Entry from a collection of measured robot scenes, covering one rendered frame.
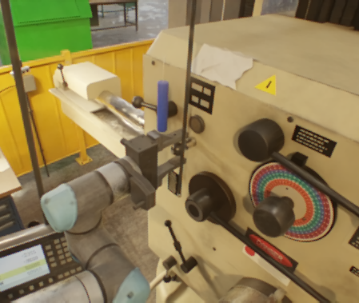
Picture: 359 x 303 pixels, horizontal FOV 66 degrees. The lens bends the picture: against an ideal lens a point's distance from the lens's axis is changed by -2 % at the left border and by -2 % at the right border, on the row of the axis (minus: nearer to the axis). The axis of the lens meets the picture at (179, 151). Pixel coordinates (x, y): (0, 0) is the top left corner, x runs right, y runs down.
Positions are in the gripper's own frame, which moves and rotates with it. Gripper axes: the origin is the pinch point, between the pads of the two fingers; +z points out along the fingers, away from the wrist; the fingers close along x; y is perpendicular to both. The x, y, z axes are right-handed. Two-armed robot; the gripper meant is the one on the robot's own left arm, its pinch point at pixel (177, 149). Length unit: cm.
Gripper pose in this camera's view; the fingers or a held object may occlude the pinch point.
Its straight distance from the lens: 67.0
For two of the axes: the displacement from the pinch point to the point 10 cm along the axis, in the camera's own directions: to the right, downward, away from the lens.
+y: -7.0, -4.5, 5.6
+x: -0.6, 8.1, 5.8
